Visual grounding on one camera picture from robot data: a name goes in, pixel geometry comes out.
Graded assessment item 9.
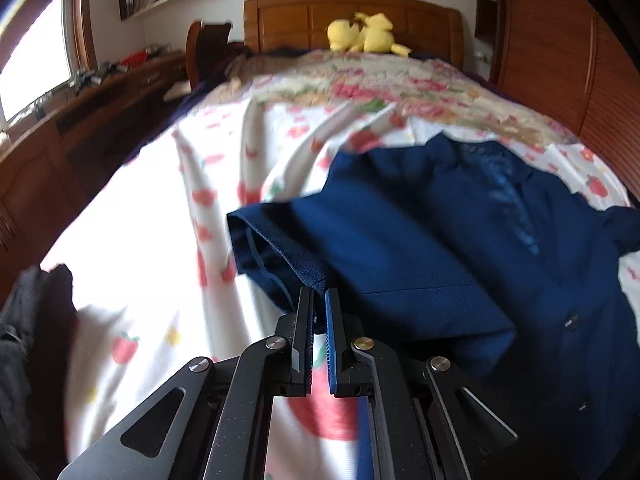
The wooden bed headboard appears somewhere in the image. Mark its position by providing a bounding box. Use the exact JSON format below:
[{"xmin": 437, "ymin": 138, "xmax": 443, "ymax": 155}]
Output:
[{"xmin": 243, "ymin": 0, "xmax": 466, "ymax": 68}]

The pile of desk clutter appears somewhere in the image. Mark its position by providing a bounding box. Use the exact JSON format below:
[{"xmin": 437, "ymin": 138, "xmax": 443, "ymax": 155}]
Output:
[{"xmin": 65, "ymin": 60, "xmax": 121, "ymax": 91}]

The wooden slatted wardrobe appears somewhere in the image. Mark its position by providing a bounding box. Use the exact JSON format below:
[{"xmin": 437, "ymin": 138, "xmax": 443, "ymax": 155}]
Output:
[{"xmin": 475, "ymin": 0, "xmax": 640, "ymax": 201}]

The wooden desk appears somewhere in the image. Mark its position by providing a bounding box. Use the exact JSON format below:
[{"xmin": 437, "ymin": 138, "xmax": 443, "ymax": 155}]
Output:
[{"xmin": 0, "ymin": 52, "xmax": 188, "ymax": 281}]

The window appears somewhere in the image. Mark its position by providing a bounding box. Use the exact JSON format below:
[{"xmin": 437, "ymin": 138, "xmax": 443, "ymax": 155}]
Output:
[{"xmin": 0, "ymin": 0, "xmax": 76, "ymax": 121}]

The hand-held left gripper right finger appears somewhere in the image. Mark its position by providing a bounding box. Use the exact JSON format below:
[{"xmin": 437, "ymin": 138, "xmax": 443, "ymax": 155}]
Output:
[{"xmin": 324, "ymin": 287, "xmax": 521, "ymax": 480}]

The wooden chair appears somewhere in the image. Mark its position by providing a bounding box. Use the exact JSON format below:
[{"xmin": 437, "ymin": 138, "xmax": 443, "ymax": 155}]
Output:
[{"xmin": 185, "ymin": 20, "xmax": 233, "ymax": 91}]

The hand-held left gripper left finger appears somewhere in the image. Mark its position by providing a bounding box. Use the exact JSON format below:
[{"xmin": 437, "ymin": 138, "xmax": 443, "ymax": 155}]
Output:
[{"xmin": 56, "ymin": 286, "xmax": 316, "ymax": 480}]

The navy blue shirt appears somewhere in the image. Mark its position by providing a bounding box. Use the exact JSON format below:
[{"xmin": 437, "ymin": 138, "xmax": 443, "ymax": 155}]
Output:
[{"xmin": 226, "ymin": 132, "xmax": 640, "ymax": 480}]

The yellow plush toy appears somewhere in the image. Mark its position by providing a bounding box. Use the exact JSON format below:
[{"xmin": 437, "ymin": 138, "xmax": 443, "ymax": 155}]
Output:
[{"xmin": 326, "ymin": 11, "xmax": 412, "ymax": 58}]

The floral bed sheet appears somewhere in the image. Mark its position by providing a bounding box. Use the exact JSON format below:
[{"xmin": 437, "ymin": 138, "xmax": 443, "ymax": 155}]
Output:
[{"xmin": 37, "ymin": 50, "xmax": 640, "ymax": 480}]

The black cloth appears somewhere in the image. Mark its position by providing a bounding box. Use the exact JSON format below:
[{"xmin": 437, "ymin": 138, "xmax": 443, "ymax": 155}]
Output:
[{"xmin": 0, "ymin": 262, "xmax": 78, "ymax": 480}]

